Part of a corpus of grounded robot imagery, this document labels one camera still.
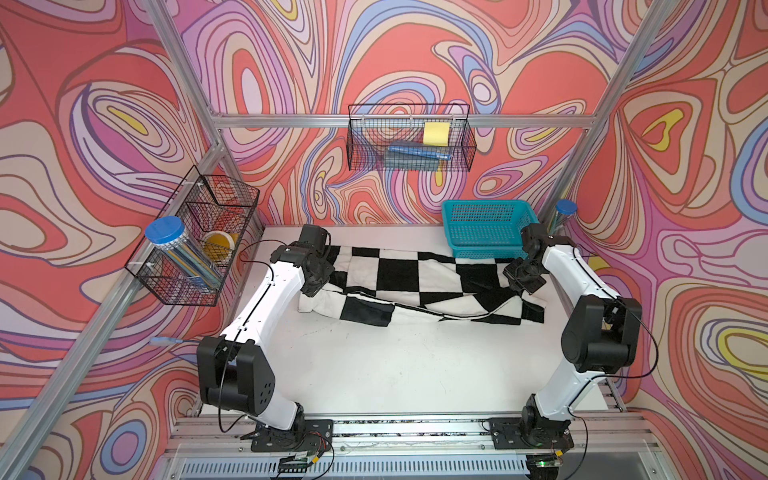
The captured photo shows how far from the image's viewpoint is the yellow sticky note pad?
90 cm

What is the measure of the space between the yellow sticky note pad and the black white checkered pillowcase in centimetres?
40

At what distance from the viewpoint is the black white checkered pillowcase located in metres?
0.87
